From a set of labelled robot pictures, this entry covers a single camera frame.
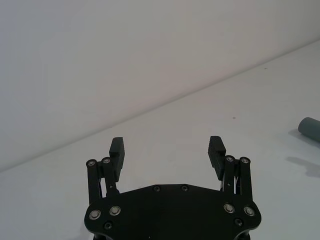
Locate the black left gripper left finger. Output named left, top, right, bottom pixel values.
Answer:
left=85, top=136, right=127, bottom=204

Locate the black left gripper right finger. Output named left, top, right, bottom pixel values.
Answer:
left=207, top=135, right=252, bottom=203

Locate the grey cylinder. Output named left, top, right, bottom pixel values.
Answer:
left=297, top=116, right=320, bottom=144

